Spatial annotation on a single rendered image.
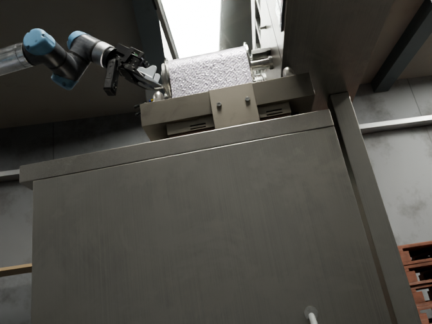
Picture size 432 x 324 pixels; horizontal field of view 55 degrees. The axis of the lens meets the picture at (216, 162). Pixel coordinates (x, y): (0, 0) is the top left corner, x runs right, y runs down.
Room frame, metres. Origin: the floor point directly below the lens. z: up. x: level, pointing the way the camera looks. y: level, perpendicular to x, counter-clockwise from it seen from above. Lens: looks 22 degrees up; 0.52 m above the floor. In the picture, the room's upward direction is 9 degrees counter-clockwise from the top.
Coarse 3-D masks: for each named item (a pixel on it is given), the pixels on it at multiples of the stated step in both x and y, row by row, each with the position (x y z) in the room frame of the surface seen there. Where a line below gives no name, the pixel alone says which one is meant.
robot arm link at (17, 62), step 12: (24, 36) 0.94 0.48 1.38; (36, 36) 0.93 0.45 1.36; (48, 36) 0.95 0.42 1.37; (0, 48) 0.99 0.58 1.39; (12, 48) 0.97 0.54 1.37; (24, 48) 0.96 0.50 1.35; (36, 48) 0.94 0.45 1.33; (48, 48) 0.96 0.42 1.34; (60, 48) 1.00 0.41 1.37; (0, 60) 0.98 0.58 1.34; (12, 60) 0.98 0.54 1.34; (24, 60) 0.99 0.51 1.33; (36, 60) 0.99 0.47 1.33; (48, 60) 1.00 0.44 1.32; (60, 60) 1.02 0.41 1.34; (0, 72) 1.02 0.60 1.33
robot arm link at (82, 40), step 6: (72, 36) 1.06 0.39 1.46; (78, 36) 1.06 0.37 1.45; (84, 36) 1.06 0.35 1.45; (90, 36) 1.07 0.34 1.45; (72, 42) 1.07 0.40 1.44; (78, 42) 1.06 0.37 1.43; (84, 42) 1.06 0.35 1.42; (90, 42) 1.06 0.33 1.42; (96, 42) 1.06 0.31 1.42; (72, 48) 1.07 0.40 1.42; (78, 48) 1.07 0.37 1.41; (84, 48) 1.07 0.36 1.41; (90, 48) 1.06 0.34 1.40; (78, 54) 1.07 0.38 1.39; (84, 54) 1.08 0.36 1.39; (90, 54) 1.07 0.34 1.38; (90, 60) 1.10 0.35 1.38
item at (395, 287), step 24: (336, 96) 1.14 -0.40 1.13; (336, 120) 1.15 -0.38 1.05; (360, 144) 1.14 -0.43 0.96; (360, 168) 1.14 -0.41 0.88; (360, 192) 1.14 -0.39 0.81; (384, 216) 1.14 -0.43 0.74; (384, 240) 1.14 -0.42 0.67; (384, 264) 1.14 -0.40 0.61; (384, 288) 1.16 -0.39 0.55; (408, 288) 1.14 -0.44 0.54; (408, 312) 1.14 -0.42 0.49
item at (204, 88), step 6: (240, 78) 1.02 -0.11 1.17; (246, 78) 1.02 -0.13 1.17; (210, 84) 1.03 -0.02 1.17; (216, 84) 1.03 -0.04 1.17; (222, 84) 1.03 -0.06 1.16; (228, 84) 1.03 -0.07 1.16; (234, 84) 1.02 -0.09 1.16; (180, 90) 1.03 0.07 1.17; (186, 90) 1.03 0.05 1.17; (192, 90) 1.03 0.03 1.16; (198, 90) 1.03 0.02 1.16; (204, 90) 1.03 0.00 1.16; (174, 96) 1.03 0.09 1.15
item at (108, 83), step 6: (114, 60) 1.07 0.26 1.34; (108, 66) 1.07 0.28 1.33; (114, 66) 1.07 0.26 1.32; (108, 72) 1.07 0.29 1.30; (114, 72) 1.08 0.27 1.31; (108, 78) 1.07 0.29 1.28; (114, 78) 1.09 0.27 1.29; (108, 84) 1.07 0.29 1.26; (114, 84) 1.09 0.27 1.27; (108, 90) 1.08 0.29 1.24; (114, 90) 1.10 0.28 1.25
